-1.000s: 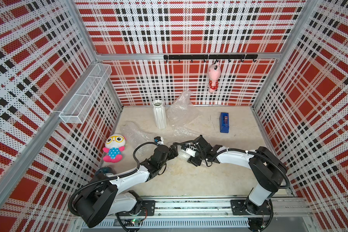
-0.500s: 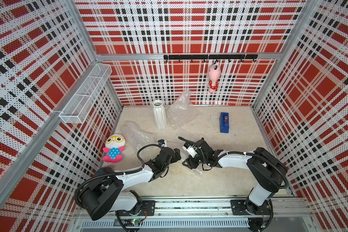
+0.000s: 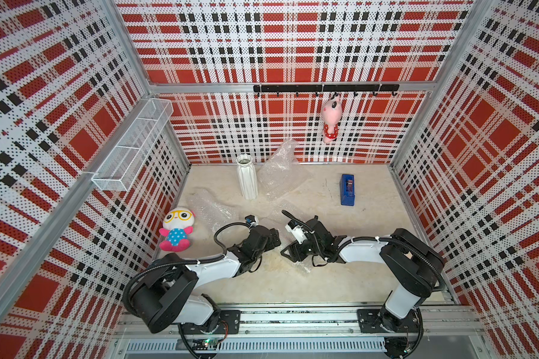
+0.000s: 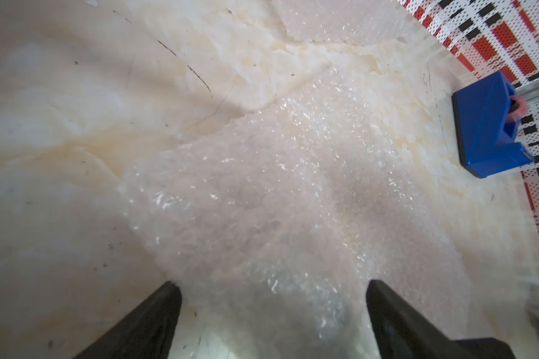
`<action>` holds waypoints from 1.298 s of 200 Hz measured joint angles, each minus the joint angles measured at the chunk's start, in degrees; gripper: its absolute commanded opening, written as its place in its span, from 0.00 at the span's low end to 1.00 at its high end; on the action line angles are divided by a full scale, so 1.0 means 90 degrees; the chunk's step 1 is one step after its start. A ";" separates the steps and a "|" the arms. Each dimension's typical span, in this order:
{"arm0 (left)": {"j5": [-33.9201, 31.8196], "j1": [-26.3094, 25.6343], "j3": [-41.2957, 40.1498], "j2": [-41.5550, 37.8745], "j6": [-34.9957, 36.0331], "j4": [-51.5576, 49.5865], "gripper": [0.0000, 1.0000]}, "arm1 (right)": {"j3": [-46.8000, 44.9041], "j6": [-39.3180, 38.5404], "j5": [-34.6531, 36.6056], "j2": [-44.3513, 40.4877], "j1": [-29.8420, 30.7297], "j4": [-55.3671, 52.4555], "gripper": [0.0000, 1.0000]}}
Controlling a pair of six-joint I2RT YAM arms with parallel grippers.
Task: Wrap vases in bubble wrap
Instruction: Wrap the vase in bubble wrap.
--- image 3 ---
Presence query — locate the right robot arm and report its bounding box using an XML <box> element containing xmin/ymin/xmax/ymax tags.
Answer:
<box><xmin>281</xmin><ymin>209</ymin><xmax>446</xmax><ymax>320</ymax></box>

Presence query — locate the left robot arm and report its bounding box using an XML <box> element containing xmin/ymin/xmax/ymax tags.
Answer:
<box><xmin>122</xmin><ymin>215</ymin><xmax>281</xmax><ymax>334</ymax></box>

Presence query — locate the crumpled bubble wrap pile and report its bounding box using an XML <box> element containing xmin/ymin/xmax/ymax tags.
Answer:
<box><xmin>258</xmin><ymin>139</ymin><xmax>310</xmax><ymax>200</ymax></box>

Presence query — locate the blue box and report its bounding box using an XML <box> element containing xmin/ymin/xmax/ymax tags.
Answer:
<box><xmin>340</xmin><ymin>174</ymin><xmax>356</xmax><ymax>206</ymax></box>

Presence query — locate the tall white ribbed vase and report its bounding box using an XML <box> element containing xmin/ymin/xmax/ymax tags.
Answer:
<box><xmin>237</xmin><ymin>154</ymin><xmax>258</xmax><ymax>200</ymax></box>

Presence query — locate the owl plush toy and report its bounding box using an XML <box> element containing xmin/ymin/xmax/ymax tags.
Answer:
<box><xmin>159</xmin><ymin>207</ymin><xmax>196</xmax><ymax>253</ymax></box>

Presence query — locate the pink hanging plush toy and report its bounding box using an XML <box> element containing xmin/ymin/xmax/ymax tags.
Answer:
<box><xmin>320</xmin><ymin>96</ymin><xmax>343</xmax><ymax>144</ymax></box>

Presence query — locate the metal base rail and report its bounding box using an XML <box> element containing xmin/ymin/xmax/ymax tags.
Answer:
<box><xmin>117</xmin><ymin>303</ymin><xmax>487</xmax><ymax>358</ymax></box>

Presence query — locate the clear wall shelf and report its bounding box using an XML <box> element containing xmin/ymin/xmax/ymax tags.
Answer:
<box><xmin>92</xmin><ymin>98</ymin><xmax>173</xmax><ymax>191</ymax></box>

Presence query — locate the black hook rail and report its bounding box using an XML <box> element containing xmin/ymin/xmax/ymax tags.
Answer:
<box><xmin>253</xmin><ymin>84</ymin><xmax>400</xmax><ymax>94</ymax></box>

